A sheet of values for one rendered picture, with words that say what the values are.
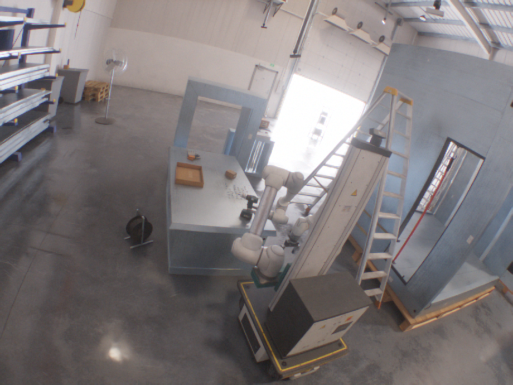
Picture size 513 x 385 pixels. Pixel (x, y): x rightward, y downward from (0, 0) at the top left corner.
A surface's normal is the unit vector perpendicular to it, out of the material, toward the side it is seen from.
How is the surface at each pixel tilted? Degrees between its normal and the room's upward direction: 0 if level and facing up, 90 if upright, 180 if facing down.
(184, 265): 90
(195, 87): 90
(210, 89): 90
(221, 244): 90
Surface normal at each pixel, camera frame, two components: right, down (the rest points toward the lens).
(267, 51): 0.24, 0.51
